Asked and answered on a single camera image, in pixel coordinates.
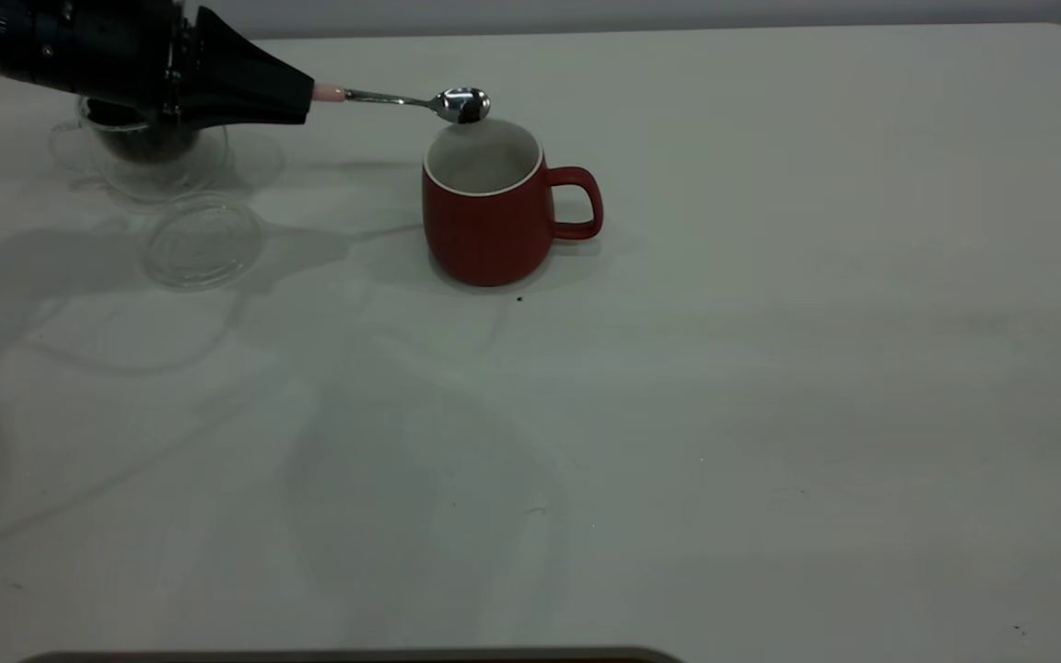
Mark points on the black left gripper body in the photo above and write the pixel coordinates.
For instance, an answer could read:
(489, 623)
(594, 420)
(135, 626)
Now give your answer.
(116, 51)

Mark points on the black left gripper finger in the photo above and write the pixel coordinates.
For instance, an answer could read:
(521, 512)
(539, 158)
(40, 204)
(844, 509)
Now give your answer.
(240, 69)
(236, 110)

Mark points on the red ceramic mug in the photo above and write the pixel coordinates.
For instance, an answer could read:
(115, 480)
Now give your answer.
(484, 235)

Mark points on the dark coffee beans pile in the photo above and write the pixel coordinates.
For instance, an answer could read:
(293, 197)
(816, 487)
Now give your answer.
(148, 145)

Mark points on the clear glass saucer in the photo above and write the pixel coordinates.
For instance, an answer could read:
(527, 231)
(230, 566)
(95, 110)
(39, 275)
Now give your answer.
(204, 244)

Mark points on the clear double-wall glass cup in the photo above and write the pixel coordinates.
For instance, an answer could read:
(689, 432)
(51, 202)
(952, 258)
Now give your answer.
(176, 180)

